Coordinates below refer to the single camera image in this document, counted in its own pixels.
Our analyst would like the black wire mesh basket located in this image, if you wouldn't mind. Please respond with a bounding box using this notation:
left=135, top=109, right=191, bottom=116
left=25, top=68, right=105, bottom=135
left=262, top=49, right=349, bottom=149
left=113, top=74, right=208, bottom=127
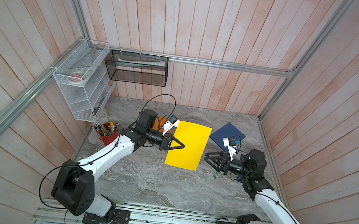
left=105, top=50, right=169, bottom=87

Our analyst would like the tape roll in shelf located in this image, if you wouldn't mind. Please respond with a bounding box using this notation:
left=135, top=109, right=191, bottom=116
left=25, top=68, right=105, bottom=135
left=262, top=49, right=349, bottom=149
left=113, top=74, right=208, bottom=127
left=67, top=70, right=89, bottom=85

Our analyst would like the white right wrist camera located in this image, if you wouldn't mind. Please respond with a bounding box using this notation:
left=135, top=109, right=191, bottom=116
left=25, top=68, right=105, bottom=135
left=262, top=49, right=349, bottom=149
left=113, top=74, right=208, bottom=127
left=223, top=137, right=241, bottom=161

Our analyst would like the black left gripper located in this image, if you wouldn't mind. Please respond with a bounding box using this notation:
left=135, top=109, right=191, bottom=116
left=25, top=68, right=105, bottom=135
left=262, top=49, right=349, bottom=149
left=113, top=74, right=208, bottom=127
left=143, top=127, right=186, bottom=154

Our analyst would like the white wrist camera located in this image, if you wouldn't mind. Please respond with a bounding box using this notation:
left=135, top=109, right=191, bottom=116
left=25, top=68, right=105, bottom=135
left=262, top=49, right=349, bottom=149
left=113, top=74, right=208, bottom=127
left=162, top=114, right=180, bottom=135
left=223, top=137, right=241, bottom=161

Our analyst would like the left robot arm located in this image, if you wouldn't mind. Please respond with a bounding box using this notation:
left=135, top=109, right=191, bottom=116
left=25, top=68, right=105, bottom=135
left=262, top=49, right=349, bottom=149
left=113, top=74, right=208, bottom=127
left=51, top=109, right=185, bottom=224

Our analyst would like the white wire mesh shelf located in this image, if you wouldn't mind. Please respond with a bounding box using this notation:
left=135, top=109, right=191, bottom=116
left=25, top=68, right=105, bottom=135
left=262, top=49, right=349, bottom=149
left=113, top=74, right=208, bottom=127
left=53, top=39, right=115, bottom=124

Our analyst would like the orange paper document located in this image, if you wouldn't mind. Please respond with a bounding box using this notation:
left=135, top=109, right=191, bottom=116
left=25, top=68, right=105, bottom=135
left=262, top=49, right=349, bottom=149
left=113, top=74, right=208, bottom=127
left=153, top=115, right=175, bottom=134

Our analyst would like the blue paper document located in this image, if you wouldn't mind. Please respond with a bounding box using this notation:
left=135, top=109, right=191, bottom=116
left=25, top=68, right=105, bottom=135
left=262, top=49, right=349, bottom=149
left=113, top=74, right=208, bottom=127
left=210, top=122, right=246, bottom=153

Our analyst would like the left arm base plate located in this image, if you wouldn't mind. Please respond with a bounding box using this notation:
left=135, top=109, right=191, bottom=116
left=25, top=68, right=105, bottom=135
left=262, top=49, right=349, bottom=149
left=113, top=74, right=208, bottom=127
left=82, top=205, right=131, bottom=224

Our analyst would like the dark navy book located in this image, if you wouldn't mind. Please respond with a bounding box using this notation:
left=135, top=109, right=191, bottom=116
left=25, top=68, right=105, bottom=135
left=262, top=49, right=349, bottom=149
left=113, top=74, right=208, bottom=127
left=237, top=154, right=249, bottom=182

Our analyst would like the red pen holder cup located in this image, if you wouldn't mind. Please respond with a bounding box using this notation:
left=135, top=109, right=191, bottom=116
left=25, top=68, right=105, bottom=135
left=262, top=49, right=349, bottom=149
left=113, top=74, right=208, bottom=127
left=100, top=123, right=119, bottom=146

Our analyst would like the yellow paper document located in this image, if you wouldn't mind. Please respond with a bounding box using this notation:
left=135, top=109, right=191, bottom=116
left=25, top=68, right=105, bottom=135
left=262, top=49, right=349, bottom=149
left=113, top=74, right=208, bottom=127
left=165, top=121, right=212, bottom=171

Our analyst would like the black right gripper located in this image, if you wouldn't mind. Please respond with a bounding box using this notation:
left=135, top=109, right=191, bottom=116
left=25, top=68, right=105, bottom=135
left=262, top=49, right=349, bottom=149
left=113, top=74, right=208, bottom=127
left=203, top=150, right=254, bottom=181

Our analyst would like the paper in black basket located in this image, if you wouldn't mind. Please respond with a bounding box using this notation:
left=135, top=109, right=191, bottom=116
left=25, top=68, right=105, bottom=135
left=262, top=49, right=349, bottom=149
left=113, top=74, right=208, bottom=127
left=116, top=58, right=165, bottom=70

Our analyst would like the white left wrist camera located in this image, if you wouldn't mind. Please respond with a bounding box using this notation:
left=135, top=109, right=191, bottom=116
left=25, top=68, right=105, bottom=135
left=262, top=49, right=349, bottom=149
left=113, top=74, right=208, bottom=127
left=162, top=114, right=180, bottom=135

